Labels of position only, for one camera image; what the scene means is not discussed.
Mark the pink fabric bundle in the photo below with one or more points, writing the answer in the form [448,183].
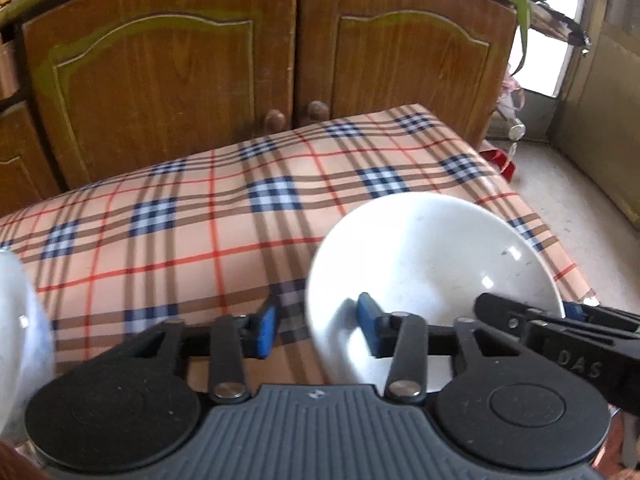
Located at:
[512,92]

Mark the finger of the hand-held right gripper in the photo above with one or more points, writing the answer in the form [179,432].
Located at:
[510,312]
[580,311]

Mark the plain white bowl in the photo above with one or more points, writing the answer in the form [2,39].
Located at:
[430,250]

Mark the glazed door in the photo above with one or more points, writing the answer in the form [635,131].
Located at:
[550,60]

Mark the double-door wooden cabinet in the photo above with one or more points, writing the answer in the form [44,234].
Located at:
[175,85]

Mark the blue patterned white bowl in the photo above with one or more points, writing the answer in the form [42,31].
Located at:
[22,335]

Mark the grey door panel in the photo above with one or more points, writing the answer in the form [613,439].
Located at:
[600,110]

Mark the plaid tablecloth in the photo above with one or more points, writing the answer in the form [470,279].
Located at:
[200,240]

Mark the green onion leaf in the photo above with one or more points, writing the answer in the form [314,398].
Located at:
[524,20]

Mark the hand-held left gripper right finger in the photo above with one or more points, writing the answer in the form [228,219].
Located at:
[367,322]

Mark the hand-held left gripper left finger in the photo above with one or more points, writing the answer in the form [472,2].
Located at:
[267,327]

